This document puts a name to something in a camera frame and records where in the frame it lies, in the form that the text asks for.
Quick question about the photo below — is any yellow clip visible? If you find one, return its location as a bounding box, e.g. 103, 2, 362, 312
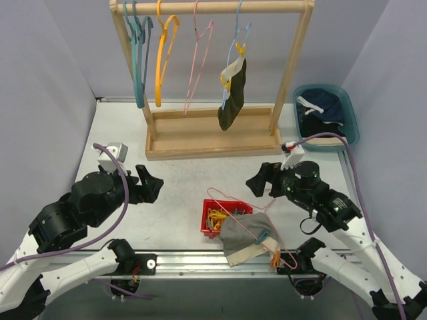
236, 43, 246, 57
220, 77, 232, 92

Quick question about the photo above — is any grey underwear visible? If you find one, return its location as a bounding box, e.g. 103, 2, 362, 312
219, 213, 281, 267

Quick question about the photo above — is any blue-grey plastic hanger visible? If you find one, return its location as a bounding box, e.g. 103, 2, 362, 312
132, 1, 153, 94

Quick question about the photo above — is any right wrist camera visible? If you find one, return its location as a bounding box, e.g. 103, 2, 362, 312
280, 141, 305, 170

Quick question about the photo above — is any light blue wire hanger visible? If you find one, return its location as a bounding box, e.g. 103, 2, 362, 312
220, 1, 252, 108

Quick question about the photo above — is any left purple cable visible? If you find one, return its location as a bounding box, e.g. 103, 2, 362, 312
0, 142, 151, 301

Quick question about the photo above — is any pile of coloured clips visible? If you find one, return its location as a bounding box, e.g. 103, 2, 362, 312
201, 208, 250, 231

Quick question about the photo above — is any black underwear in basin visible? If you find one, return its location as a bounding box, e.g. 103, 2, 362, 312
300, 113, 348, 146

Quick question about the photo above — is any teal clip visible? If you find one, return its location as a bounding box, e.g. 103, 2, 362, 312
255, 231, 269, 245

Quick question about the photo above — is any wooden hanger rack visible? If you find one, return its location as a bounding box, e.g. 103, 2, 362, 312
109, 1, 314, 161

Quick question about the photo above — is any aluminium rail base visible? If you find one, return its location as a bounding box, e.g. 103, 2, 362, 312
47, 250, 367, 280

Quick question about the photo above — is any teal plastic hanger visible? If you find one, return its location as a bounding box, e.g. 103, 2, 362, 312
123, 1, 145, 109

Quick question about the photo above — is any dark olive underwear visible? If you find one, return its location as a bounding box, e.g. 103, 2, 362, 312
218, 59, 247, 131

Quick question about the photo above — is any red plastic bin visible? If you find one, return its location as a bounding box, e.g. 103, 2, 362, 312
200, 199, 253, 239

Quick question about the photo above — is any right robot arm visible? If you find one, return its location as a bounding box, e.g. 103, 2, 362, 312
246, 161, 426, 319

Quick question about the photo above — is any pink wire hanger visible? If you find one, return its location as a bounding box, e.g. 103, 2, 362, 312
183, 1, 214, 115
220, 199, 298, 270

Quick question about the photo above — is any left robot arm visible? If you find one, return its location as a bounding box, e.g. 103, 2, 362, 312
1, 165, 164, 319

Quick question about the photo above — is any orange plastic hanger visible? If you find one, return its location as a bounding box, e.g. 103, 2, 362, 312
155, 0, 181, 107

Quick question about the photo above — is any upper yellow clip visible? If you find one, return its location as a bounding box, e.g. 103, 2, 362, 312
236, 43, 246, 57

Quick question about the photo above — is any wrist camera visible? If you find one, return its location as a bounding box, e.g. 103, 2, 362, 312
97, 142, 128, 173
280, 141, 305, 170

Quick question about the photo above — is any lower yellow clip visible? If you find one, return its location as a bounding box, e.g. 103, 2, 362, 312
220, 77, 232, 92

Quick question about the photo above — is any teal plastic basin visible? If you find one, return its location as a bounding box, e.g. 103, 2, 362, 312
293, 84, 360, 147

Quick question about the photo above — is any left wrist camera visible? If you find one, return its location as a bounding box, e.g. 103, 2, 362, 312
97, 142, 128, 173

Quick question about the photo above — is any orange clip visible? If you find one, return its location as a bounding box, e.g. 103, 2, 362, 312
270, 251, 281, 269

